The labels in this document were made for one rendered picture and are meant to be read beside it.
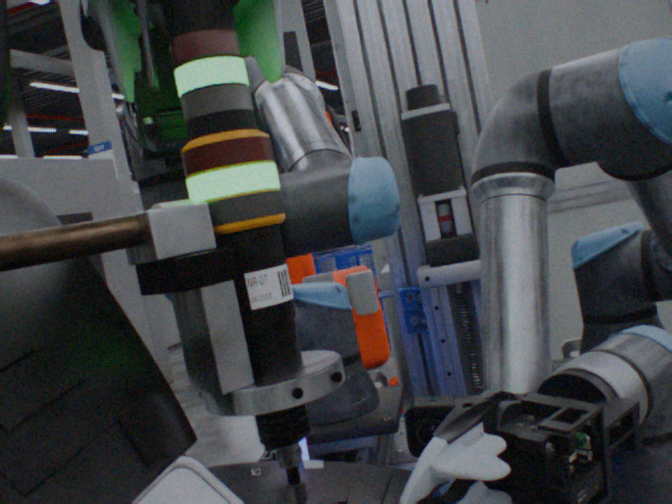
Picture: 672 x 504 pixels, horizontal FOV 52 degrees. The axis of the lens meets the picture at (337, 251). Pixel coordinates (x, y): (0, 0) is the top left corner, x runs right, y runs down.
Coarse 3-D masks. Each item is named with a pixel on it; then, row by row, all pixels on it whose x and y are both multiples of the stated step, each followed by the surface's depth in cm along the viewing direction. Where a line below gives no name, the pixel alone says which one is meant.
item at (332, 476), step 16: (224, 464) 59; (240, 464) 59; (256, 464) 59; (272, 464) 59; (336, 464) 59; (352, 464) 59; (368, 464) 60; (224, 480) 55; (240, 480) 55; (256, 480) 55; (272, 480) 54; (320, 480) 52; (336, 480) 52; (352, 480) 52; (368, 480) 52; (384, 480) 52; (400, 480) 53; (448, 480) 58; (240, 496) 51; (256, 496) 51; (272, 496) 50; (320, 496) 48; (336, 496) 47; (352, 496) 47; (368, 496) 47; (384, 496) 47; (400, 496) 47; (432, 496) 48
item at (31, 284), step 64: (0, 192) 40; (0, 320) 31; (64, 320) 33; (128, 320) 35; (0, 384) 29; (64, 384) 30; (128, 384) 32; (0, 448) 27; (64, 448) 28; (128, 448) 29
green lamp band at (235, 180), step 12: (240, 168) 31; (252, 168) 32; (264, 168) 32; (276, 168) 34; (192, 180) 32; (204, 180) 32; (216, 180) 31; (228, 180) 31; (240, 180) 31; (252, 180) 32; (264, 180) 32; (276, 180) 33; (192, 192) 32; (204, 192) 32; (216, 192) 31; (228, 192) 31; (240, 192) 31
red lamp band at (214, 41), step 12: (180, 36) 32; (192, 36) 31; (204, 36) 32; (216, 36) 32; (228, 36) 32; (180, 48) 32; (192, 48) 32; (204, 48) 31; (216, 48) 32; (228, 48) 32; (240, 48) 33; (180, 60) 32
